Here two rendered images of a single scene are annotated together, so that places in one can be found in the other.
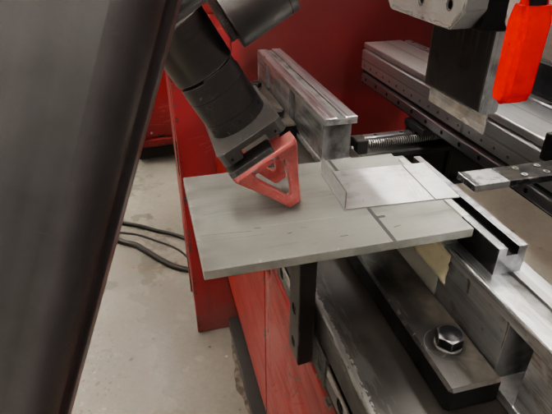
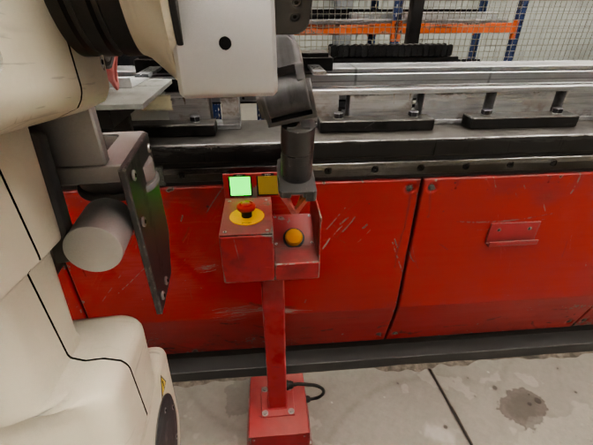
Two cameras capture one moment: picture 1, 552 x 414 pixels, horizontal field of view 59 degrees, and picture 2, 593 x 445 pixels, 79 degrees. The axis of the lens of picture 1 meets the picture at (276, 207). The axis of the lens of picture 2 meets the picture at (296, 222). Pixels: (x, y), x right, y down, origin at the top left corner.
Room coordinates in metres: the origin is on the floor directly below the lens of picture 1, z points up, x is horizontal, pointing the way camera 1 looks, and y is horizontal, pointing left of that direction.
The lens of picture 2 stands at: (-0.07, 0.69, 1.16)
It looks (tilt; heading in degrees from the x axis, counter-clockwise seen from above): 31 degrees down; 280
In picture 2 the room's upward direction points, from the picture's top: straight up
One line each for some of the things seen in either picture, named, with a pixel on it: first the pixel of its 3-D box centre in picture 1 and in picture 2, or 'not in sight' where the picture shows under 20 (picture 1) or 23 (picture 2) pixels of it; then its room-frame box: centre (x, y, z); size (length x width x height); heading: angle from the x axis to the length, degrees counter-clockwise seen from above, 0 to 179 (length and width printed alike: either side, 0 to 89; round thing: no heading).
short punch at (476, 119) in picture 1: (462, 71); not in sight; (0.49, -0.19, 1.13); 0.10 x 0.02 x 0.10; 15
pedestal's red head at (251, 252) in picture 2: not in sight; (269, 225); (0.10, 0.04, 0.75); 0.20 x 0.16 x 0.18; 15
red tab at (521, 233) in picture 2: not in sight; (514, 234); (-0.54, -0.29, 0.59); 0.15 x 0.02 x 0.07; 15
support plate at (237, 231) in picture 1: (315, 204); (116, 93); (0.45, -0.04, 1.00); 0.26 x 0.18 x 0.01; 105
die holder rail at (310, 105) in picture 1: (297, 98); not in sight; (1.02, -0.05, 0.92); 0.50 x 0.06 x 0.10; 15
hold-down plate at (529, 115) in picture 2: not in sight; (519, 119); (-0.50, -0.39, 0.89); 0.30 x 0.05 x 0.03; 15
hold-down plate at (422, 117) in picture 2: not in sight; (375, 123); (-0.11, -0.28, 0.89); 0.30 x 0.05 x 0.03; 15
